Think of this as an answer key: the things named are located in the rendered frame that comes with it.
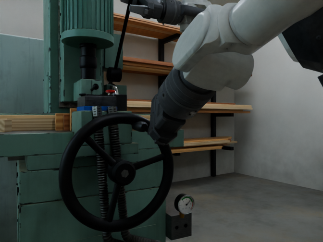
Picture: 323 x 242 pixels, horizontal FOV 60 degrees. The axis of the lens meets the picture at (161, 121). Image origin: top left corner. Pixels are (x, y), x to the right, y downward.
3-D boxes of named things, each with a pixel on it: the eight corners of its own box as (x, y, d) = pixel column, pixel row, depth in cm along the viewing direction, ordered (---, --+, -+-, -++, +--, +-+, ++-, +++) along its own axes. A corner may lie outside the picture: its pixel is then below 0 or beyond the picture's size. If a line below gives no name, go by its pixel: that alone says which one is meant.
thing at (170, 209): (171, 241, 91) (171, 216, 91) (155, 227, 102) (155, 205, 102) (193, 235, 95) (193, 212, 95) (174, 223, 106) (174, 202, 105)
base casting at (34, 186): (17, 206, 73) (17, 171, 73) (16, 169, 124) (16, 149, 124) (167, 186, 94) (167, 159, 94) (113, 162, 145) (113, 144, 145)
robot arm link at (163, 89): (182, 150, 59) (213, 123, 50) (140, 140, 56) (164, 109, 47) (182, 102, 66) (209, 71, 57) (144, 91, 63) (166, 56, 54)
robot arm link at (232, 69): (217, 116, 52) (258, 79, 43) (164, 100, 48) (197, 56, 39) (214, 71, 58) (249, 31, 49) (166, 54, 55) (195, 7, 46)
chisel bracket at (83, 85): (81, 104, 92) (80, 78, 92) (73, 105, 104) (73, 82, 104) (103, 104, 95) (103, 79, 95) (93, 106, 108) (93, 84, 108)
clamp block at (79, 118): (79, 145, 71) (79, 110, 71) (70, 141, 83) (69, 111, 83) (133, 143, 78) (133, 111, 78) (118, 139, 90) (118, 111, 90)
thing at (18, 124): (6, 131, 86) (6, 117, 85) (7, 130, 87) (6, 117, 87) (180, 127, 115) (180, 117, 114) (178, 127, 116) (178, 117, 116)
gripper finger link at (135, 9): (130, 2, 92) (147, 6, 95) (128, 12, 94) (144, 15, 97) (131, 4, 91) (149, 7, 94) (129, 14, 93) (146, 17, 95)
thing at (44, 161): (27, 171, 74) (27, 155, 74) (24, 160, 93) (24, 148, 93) (160, 160, 93) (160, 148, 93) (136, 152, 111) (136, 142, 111)
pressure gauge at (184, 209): (178, 222, 89) (178, 196, 89) (172, 218, 92) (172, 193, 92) (194, 218, 92) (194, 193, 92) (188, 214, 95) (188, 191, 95)
